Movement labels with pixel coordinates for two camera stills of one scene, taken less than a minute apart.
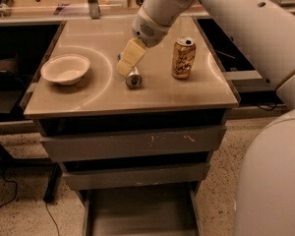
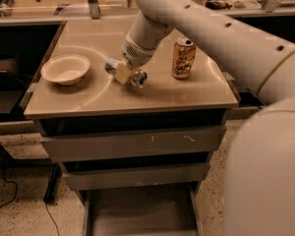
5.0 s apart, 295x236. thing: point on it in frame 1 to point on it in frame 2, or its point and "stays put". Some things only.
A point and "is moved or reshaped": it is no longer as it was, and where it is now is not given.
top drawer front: [137, 143] stays put
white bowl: [66, 69] stays put
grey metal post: [92, 1] stays put
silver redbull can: [134, 79] is moved or reshaped
